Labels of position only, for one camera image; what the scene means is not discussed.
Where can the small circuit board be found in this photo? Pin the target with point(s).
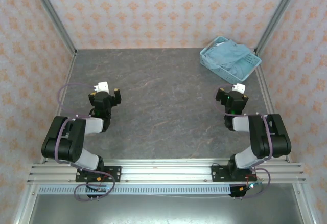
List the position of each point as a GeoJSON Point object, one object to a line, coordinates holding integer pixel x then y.
{"type": "Point", "coordinates": [251, 186]}
{"type": "Point", "coordinates": [98, 189]}

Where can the aluminium frame post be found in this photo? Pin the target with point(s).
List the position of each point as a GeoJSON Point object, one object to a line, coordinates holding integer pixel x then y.
{"type": "Point", "coordinates": [55, 19]}
{"type": "Point", "coordinates": [277, 17]}

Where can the light blue printed t-shirt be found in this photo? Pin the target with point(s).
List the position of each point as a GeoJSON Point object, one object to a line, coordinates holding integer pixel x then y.
{"type": "Point", "coordinates": [227, 54]}

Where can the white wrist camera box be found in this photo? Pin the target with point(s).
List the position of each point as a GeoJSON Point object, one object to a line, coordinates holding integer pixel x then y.
{"type": "Point", "coordinates": [102, 86]}
{"type": "Point", "coordinates": [239, 88]}

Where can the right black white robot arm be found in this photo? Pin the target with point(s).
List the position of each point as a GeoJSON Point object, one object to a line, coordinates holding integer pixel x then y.
{"type": "Point", "coordinates": [263, 137]}

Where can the aluminium mounting rail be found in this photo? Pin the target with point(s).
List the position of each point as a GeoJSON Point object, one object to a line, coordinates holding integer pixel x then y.
{"type": "Point", "coordinates": [166, 170]}

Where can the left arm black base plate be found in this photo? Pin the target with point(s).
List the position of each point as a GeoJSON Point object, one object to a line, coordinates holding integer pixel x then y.
{"type": "Point", "coordinates": [115, 173]}

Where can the light blue plastic basket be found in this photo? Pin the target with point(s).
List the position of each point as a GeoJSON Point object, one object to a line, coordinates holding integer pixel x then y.
{"type": "Point", "coordinates": [251, 64]}

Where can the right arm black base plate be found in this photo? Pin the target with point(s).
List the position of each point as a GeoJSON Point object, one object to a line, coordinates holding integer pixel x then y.
{"type": "Point", "coordinates": [219, 173]}

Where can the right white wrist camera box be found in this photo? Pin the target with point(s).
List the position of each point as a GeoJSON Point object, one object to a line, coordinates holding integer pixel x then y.
{"type": "Point", "coordinates": [239, 88]}

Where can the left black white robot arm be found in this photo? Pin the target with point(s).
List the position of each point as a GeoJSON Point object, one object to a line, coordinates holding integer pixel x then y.
{"type": "Point", "coordinates": [76, 137]}

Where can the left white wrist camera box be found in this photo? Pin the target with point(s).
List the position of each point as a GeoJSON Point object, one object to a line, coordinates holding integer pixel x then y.
{"type": "Point", "coordinates": [102, 86]}

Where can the aluminium table side rail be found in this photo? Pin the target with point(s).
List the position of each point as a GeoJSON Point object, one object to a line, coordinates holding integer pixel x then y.
{"type": "Point", "coordinates": [265, 91]}
{"type": "Point", "coordinates": [64, 86]}

